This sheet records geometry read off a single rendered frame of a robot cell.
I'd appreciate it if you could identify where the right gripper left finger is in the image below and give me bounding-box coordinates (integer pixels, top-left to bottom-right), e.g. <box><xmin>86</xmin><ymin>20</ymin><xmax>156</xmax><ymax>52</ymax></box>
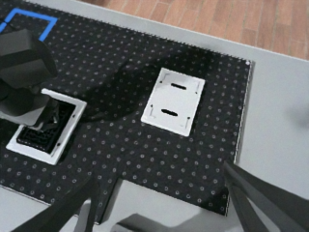
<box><xmin>10</xmin><ymin>176</ymin><xmax>99</xmax><ymax>232</ymax></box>

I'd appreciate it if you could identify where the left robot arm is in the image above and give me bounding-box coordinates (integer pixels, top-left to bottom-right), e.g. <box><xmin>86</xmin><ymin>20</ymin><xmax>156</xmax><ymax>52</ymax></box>
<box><xmin>0</xmin><ymin>30</ymin><xmax>58</xmax><ymax>101</ymax></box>

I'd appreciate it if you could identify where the blue tape outline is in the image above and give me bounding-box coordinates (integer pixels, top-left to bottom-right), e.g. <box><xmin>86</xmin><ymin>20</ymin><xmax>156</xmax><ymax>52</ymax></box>
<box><xmin>0</xmin><ymin>9</ymin><xmax>57</xmax><ymax>41</ymax></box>

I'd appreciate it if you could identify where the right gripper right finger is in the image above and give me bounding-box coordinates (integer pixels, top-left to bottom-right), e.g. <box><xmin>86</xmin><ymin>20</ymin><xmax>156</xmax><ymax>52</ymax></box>
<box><xmin>224</xmin><ymin>160</ymin><xmax>309</xmax><ymax>232</ymax></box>

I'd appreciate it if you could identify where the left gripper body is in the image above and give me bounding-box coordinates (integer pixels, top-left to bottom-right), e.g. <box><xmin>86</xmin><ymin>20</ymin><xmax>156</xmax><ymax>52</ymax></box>
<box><xmin>0</xmin><ymin>83</ymin><xmax>53</xmax><ymax>131</ymax></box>

